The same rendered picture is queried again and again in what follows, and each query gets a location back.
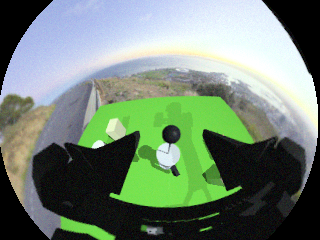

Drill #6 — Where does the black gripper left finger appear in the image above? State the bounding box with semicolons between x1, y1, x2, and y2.
64;131;140;196

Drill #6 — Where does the french press with black knob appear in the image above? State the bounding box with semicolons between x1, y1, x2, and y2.
156;125;181;176

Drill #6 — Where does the white cylinder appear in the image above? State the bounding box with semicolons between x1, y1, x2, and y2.
92;140;105;148

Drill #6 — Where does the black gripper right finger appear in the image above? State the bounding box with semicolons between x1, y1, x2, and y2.
201;129;279;192

